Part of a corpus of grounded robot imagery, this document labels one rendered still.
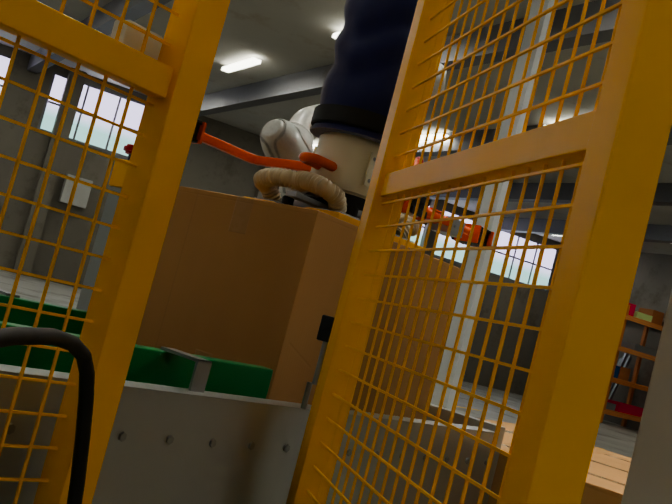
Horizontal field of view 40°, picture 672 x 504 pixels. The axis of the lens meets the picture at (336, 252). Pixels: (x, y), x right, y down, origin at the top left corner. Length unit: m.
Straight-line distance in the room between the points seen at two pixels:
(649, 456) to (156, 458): 0.68
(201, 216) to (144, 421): 0.71
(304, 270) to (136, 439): 0.56
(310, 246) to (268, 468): 0.44
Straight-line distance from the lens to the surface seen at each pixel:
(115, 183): 2.32
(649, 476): 1.24
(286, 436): 1.59
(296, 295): 1.76
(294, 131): 2.40
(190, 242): 1.98
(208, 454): 1.47
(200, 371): 1.45
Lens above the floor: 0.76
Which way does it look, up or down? 4 degrees up
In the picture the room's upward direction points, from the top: 15 degrees clockwise
